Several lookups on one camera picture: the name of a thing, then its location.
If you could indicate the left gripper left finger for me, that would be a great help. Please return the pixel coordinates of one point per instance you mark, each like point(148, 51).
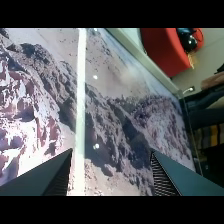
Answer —
point(40, 178)

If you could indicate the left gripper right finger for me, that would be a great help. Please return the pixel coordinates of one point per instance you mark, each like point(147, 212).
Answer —
point(180, 180)

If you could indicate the red armchair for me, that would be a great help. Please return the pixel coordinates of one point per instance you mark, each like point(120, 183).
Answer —
point(165, 50)

